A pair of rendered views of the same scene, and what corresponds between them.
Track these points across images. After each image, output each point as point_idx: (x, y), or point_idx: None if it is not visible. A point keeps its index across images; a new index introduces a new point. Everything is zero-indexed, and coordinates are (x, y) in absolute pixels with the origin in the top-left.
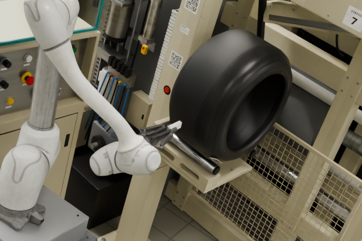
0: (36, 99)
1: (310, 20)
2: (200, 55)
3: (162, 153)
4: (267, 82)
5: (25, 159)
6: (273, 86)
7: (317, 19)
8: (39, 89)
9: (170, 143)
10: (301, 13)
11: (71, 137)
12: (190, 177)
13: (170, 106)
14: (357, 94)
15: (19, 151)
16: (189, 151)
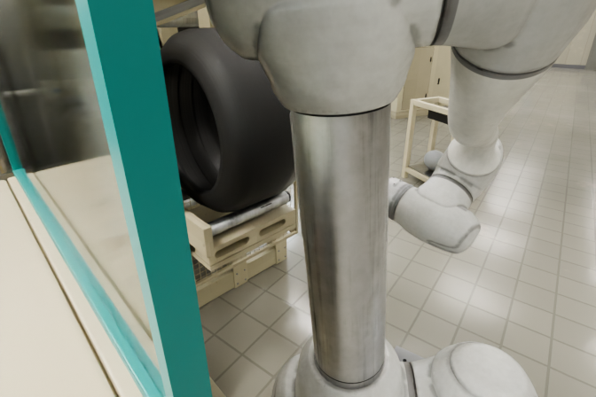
0: (384, 299)
1: (188, 0)
2: (237, 66)
3: (231, 251)
4: (187, 104)
5: (521, 367)
6: (196, 102)
7: None
8: (385, 269)
9: (223, 235)
10: None
11: None
12: (276, 231)
13: (253, 165)
14: None
15: (507, 385)
16: (256, 211)
